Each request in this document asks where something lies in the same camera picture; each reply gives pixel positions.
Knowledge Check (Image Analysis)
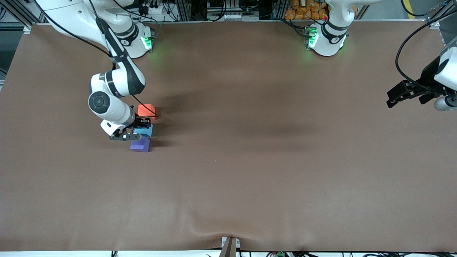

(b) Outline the pile of orange objects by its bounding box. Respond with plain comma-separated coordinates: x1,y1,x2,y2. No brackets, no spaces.
284,0,330,21

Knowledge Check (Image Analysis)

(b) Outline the light blue foam block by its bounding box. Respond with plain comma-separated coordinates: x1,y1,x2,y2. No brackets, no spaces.
134,124,154,138

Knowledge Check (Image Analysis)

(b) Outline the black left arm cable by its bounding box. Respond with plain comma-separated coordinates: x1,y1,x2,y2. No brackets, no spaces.
395,10,451,92

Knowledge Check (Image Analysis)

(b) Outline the orange foam block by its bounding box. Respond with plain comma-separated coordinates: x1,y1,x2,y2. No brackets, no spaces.
137,104,157,121

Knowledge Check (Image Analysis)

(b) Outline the purple foam block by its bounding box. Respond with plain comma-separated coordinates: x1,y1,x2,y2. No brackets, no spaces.
130,137,151,153

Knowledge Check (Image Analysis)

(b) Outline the brown table cloth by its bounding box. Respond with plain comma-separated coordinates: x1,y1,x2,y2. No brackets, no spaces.
0,20,457,252

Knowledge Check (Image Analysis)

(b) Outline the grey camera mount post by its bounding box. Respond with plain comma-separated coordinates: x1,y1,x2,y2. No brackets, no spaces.
219,236,241,257

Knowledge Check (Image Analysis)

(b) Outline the white power strip with plugs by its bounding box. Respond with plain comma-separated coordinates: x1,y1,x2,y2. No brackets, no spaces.
140,2,169,15

